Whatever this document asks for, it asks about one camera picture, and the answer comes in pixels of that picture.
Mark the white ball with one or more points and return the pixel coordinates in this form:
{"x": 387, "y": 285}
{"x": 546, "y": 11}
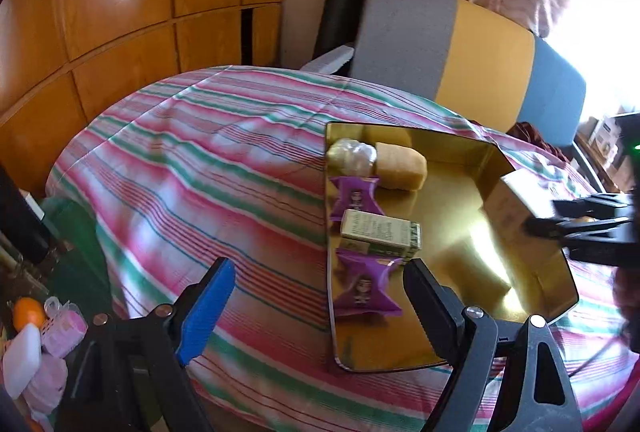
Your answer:
{"x": 350, "y": 154}

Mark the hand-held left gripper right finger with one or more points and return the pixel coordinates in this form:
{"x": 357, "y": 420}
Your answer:
{"x": 430, "y": 307}

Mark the beige carton box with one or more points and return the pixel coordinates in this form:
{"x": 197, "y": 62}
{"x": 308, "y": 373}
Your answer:
{"x": 510, "y": 207}

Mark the purple candy packet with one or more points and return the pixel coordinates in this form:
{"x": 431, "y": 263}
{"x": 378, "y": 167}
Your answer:
{"x": 365, "y": 287}
{"x": 355, "y": 197}

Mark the gold metal tin box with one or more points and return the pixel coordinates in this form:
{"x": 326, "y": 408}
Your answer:
{"x": 450, "y": 222}

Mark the wooden shelf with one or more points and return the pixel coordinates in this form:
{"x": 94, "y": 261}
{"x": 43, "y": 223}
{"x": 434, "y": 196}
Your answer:
{"x": 607, "y": 177}

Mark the black rolled mat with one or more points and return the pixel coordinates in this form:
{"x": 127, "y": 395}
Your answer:
{"x": 345, "y": 1}

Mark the grey yellow blue sofa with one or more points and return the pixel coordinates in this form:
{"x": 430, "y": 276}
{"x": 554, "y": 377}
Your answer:
{"x": 475, "y": 56}

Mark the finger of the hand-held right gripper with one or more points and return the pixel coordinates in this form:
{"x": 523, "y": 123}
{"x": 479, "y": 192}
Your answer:
{"x": 590, "y": 206}
{"x": 590, "y": 239}

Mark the green label box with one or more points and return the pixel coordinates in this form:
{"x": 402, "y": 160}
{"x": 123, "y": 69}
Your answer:
{"x": 375, "y": 232}

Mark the striped tablecloth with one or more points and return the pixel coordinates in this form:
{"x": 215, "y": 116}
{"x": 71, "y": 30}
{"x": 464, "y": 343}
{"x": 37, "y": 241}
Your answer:
{"x": 200, "y": 161}

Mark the window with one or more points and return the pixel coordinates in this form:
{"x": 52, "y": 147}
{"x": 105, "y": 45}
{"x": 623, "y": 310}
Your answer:
{"x": 600, "y": 36}

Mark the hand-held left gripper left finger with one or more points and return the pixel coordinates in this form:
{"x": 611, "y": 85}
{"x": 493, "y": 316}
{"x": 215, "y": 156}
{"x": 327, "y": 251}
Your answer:
{"x": 205, "y": 312}

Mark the white box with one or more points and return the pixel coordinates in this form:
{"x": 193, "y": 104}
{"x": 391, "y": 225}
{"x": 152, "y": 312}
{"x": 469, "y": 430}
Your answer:
{"x": 605, "y": 131}

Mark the orange fruit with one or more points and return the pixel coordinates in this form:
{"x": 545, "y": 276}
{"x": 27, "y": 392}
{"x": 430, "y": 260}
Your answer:
{"x": 27, "y": 314}

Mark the dark red cloth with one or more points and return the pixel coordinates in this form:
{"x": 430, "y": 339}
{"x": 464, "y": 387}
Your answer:
{"x": 537, "y": 134}

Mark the bread piece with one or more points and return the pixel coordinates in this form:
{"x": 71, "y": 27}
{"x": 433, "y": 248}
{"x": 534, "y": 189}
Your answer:
{"x": 400, "y": 166}

